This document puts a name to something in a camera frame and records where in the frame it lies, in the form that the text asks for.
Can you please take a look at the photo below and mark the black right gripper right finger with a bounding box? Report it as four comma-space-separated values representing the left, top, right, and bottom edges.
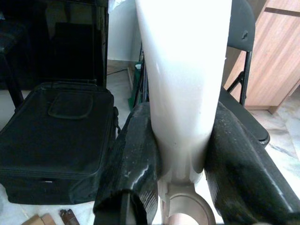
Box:
203, 102, 300, 225

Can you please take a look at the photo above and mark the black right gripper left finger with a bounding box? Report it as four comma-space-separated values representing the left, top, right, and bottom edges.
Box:
93, 101, 163, 225

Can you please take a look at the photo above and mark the green plastic tool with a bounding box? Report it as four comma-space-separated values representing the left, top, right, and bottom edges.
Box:
127, 62, 147, 111

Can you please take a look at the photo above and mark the black fabric bag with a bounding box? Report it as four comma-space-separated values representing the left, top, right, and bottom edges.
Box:
0, 81, 120, 206

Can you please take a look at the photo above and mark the small dark brown item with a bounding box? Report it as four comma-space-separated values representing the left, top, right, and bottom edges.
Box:
59, 208, 78, 225

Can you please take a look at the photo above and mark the brown cardboard piece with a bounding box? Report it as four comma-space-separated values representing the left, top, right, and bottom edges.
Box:
22, 213, 57, 225

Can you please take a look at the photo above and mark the light wood cabinet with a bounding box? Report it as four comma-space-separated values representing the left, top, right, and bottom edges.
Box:
224, 0, 300, 115

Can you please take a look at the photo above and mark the black glossy cabinet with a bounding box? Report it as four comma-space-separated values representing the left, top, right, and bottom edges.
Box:
0, 0, 109, 111

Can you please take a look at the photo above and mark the black folding chair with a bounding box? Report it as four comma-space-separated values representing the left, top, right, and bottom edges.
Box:
220, 0, 270, 147

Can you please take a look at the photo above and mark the thin black floor cable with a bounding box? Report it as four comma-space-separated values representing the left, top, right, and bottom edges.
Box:
106, 68, 129, 76

